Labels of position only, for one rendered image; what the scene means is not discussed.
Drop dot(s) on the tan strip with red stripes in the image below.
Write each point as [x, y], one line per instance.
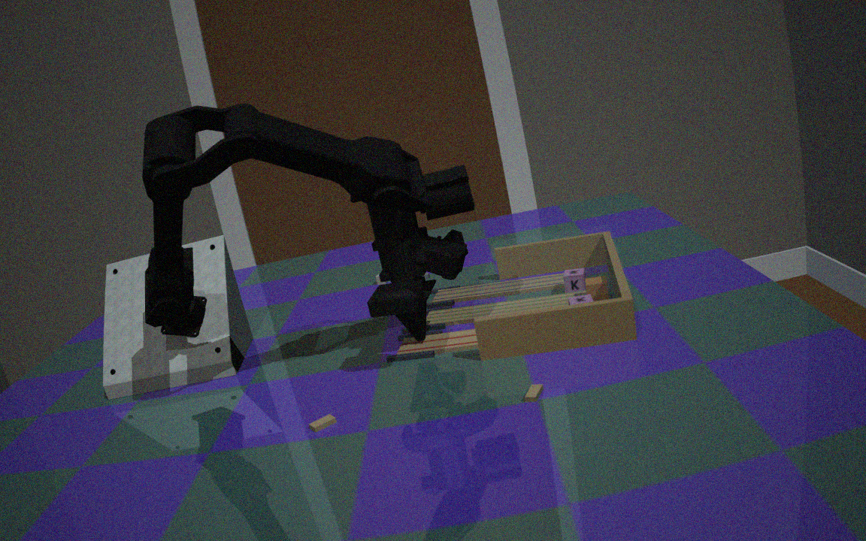
[446, 342]

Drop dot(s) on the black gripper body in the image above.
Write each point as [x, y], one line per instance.
[405, 293]

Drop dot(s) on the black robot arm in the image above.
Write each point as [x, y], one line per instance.
[375, 171]

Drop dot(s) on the tan rectangular block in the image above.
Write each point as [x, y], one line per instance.
[322, 423]
[534, 393]

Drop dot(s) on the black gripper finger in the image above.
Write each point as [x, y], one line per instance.
[414, 322]
[429, 284]

